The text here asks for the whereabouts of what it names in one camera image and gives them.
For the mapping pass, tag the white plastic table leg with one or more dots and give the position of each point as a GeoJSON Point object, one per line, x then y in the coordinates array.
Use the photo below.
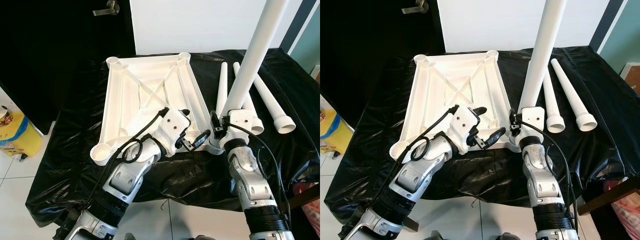
{"type": "Point", "coordinates": [251, 104]}
{"type": "Point", "coordinates": [551, 97]}
{"type": "Point", "coordinates": [544, 50]}
{"type": "Point", "coordinates": [272, 102]}
{"type": "Point", "coordinates": [257, 50]}
{"type": "Point", "coordinates": [222, 85]}
{"type": "Point", "coordinates": [571, 92]}

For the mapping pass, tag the black door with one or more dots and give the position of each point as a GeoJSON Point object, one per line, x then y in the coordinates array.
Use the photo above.
{"type": "Point", "coordinates": [360, 50]}
{"type": "Point", "coordinates": [50, 50]}

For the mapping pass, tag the brown white cardboard box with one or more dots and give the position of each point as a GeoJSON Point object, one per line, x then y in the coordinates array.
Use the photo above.
{"type": "Point", "coordinates": [632, 77]}

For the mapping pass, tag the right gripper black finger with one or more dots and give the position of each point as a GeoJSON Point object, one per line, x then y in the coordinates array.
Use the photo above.
{"type": "Point", "coordinates": [513, 117]}
{"type": "Point", "coordinates": [215, 120]}

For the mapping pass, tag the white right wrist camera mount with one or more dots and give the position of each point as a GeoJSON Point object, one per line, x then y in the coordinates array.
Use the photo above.
{"type": "Point", "coordinates": [245, 120]}
{"type": "Point", "coordinates": [532, 117]}

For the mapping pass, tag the yellow container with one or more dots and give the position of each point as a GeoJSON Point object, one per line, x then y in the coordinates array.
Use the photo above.
{"type": "Point", "coordinates": [329, 132]}
{"type": "Point", "coordinates": [22, 135]}

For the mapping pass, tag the white plastic table top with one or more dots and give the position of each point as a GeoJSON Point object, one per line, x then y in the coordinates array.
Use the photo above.
{"type": "Point", "coordinates": [145, 90]}
{"type": "Point", "coordinates": [450, 87]}

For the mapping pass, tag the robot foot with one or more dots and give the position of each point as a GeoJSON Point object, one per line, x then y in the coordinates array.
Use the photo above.
{"type": "Point", "coordinates": [510, 236]}
{"type": "Point", "coordinates": [130, 236]}
{"type": "Point", "coordinates": [437, 236]}
{"type": "Point", "coordinates": [204, 237]}

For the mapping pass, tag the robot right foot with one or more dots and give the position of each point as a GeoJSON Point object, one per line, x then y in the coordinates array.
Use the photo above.
{"type": "Point", "coordinates": [204, 237]}
{"type": "Point", "coordinates": [510, 236]}

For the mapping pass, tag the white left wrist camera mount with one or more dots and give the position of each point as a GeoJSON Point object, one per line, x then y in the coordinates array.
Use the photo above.
{"type": "Point", "coordinates": [465, 125]}
{"type": "Point", "coordinates": [172, 127]}

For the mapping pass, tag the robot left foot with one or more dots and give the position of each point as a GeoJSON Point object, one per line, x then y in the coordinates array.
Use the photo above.
{"type": "Point", "coordinates": [437, 236]}
{"type": "Point", "coordinates": [130, 236]}

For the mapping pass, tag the black plastic table cover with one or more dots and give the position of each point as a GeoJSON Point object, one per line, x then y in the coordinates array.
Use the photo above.
{"type": "Point", "coordinates": [280, 160]}
{"type": "Point", "coordinates": [590, 155]}

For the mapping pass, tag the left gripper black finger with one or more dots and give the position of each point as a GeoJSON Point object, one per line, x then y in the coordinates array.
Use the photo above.
{"type": "Point", "coordinates": [184, 112]}
{"type": "Point", "coordinates": [202, 138]}
{"type": "Point", "coordinates": [497, 136]}
{"type": "Point", "coordinates": [480, 110]}

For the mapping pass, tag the dark wooden table leg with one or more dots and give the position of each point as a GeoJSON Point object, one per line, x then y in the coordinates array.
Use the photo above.
{"type": "Point", "coordinates": [610, 194]}
{"type": "Point", "coordinates": [306, 196]}
{"type": "Point", "coordinates": [409, 223]}

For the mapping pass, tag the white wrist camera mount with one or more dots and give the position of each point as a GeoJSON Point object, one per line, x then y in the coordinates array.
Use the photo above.
{"type": "Point", "coordinates": [245, 120]}
{"type": "Point", "coordinates": [465, 125]}
{"type": "Point", "coordinates": [532, 117]}
{"type": "Point", "coordinates": [172, 127]}

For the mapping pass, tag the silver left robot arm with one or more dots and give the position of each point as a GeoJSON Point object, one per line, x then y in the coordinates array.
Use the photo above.
{"type": "Point", "coordinates": [120, 180]}
{"type": "Point", "coordinates": [420, 175]}

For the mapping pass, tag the red plastic bag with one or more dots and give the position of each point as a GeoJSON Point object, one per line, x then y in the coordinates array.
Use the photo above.
{"type": "Point", "coordinates": [627, 210]}
{"type": "Point", "coordinates": [310, 210]}

